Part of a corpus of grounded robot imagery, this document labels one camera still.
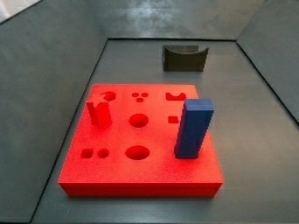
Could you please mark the red shape-sorting base block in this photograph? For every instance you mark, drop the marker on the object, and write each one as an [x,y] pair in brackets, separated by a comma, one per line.
[127,159]

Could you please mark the black curved fixture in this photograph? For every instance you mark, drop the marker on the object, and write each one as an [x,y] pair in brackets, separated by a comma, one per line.
[185,58]

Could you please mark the red star-shaped peg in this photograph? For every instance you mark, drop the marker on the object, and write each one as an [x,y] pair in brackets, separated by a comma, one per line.
[99,111]

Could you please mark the dark blue rectangular peg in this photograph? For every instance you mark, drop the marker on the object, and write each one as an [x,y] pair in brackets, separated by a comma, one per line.
[197,114]

